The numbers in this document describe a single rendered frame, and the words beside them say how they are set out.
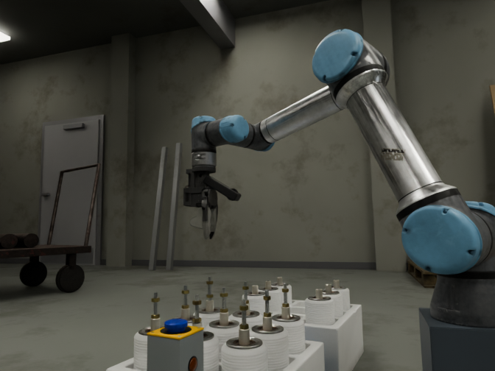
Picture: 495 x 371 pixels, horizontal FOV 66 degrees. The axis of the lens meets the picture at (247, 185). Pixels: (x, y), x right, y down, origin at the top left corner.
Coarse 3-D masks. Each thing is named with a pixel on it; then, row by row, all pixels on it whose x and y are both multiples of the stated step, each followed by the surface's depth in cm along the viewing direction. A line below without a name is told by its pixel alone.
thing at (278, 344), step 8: (256, 336) 85; (264, 336) 85; (272, 336) 85; (280, 336) 85; (288, 336) 88; (272, 344) 84; (280, 344) 85; (288, 344) 88; (272, 352) 84; (280, 352) 85; (288, 352) 87; (272, 360) 84; (280, 360) 84; (288, 360) 87; (272, 368) 84; (280, 368) 84
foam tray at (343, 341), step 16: (304, 304) 157; (352, 304) 150; (304, 320) 127; (336, 320) 128; (352, 320) 134; (320, 336) 117; (336, 336) 115; (352, 336) 132; (336, 352) 115; (352, 352) 130; (336, 368) 114; (352, 368) 129
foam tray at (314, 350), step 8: (312, 344) 100; (320, 344) 100; (304, 352) 94; (312, 352) 94; (320, 352) 99; (128, 360) 90; (296, 360) 88; (304, 360) 88; (312, 360) 93; (320, 360) 98; (112, 368) 85; (120, 368) 85; (128, 368) 85; (288, 368) 84; (296, 368) 84; (304, 368) 87; (312, 368) 92; (320, 368) 98
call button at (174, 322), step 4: (168, 320) 67; (172, 320) 66; (176, 320) 66; (180, 320) 66; (184, 320) 66; (164, 324) 65; (168, 324) 64; (172, 324) 64; (176, 324) 64; (180, 324) 65; (184, 324) 65; (168, 328) 65; (172, 328) 64; (176, 328) 64; (180, 328) 65; (184, 328) 66
